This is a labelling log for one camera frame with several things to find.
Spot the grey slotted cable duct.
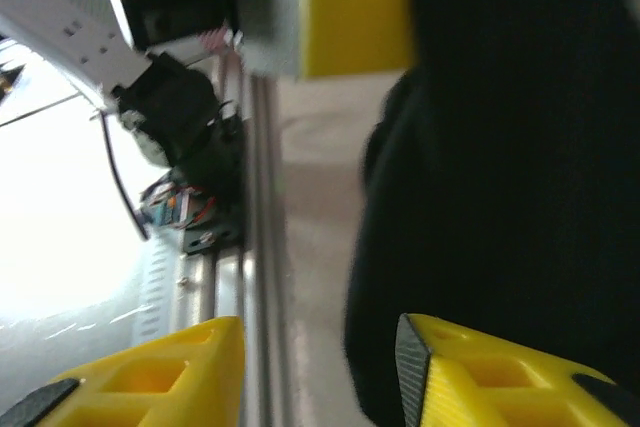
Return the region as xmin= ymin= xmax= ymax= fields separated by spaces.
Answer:
xmin=132 ymin=241 xmax=181 ymax=348

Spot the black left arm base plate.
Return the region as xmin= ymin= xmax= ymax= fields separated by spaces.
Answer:
xmin=182 ymin=224 xmax=246 ymax=256

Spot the aluminium mounting rail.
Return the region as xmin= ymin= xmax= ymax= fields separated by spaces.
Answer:
xmin=174 ymin=71 xmax=296 ymax=427

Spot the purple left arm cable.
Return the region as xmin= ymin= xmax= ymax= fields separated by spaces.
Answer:
xmin=97 ymin=109 xmax=151 ymax=242

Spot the black floral print t-shirt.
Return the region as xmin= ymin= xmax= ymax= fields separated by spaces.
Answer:
xmin=343 ymin=0 xmax=640 ymax=427

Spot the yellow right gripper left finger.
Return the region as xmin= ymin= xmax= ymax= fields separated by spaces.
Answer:
xmin=0 ymin=315 xmax=246 ymax=427

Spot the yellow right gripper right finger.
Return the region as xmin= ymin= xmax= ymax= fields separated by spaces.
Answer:
xmin=394 ymin=313 xmax=640 ymax=427

